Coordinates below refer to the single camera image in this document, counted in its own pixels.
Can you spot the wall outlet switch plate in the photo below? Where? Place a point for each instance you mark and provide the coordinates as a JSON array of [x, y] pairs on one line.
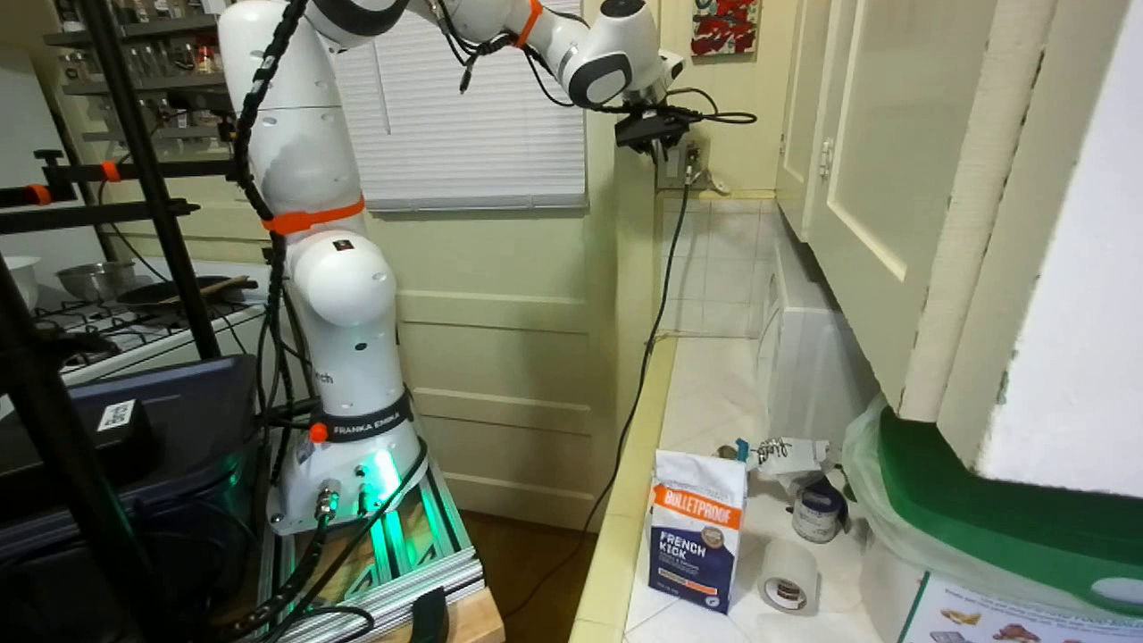
[[693, 164]]

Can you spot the cream wall cabinet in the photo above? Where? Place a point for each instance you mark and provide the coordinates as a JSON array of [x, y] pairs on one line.
[[902, 125]]

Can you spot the red wall picture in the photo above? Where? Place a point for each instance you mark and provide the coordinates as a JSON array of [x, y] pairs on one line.
[[724, 25]]

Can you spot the white and blue paper bag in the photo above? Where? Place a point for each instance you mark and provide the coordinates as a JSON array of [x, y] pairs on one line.
[[693, 526]]

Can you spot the white window blind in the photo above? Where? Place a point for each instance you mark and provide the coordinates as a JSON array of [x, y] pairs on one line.
[[431, 143]]

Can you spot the white toothpaste tube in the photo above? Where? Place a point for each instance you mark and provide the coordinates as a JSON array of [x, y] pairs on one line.
[[771, 447]]

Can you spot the stove top with pots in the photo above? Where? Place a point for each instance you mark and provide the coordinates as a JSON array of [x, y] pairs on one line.
[[106, 309]]

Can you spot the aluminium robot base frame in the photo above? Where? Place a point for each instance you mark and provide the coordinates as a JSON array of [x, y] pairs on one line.
[[369, 565]]

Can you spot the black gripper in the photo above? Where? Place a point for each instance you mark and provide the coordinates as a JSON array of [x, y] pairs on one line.
[[653, 131]]

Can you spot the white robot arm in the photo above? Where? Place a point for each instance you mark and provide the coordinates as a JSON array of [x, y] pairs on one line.
[[299, 169]]

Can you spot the small white jar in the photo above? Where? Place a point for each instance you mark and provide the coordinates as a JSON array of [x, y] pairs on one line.
[[818, 513]]

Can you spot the dark blue storage bin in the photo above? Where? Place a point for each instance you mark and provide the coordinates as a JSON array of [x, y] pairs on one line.
[[182, 459]]

